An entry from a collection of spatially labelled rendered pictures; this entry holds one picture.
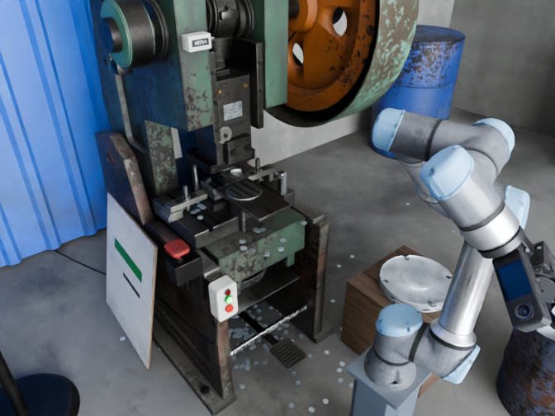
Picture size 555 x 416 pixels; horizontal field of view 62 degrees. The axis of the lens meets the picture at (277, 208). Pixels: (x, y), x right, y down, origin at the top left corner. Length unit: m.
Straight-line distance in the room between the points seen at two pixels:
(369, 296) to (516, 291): 1.16
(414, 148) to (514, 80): 3.83
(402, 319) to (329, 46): 0.92
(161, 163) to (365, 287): 0.93
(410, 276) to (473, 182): 1.24
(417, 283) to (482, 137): 1.18
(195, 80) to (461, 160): 0.88
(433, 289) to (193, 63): 1.20
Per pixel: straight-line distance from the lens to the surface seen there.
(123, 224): 2.01
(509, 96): 4.66
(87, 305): 2.47
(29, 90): 2.54
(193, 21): 1.35
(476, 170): 0.72
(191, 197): 1.66
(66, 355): 2.28
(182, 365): 2.05
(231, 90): 1.51
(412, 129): 0.81
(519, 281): 0.75
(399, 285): 1.88
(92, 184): 2.80
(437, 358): 1.31
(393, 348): 1.35
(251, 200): 1.58
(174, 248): 1.42
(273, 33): 1.52
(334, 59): 1.66
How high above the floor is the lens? 1.61
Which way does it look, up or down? 33 degrees down
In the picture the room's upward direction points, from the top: straight up
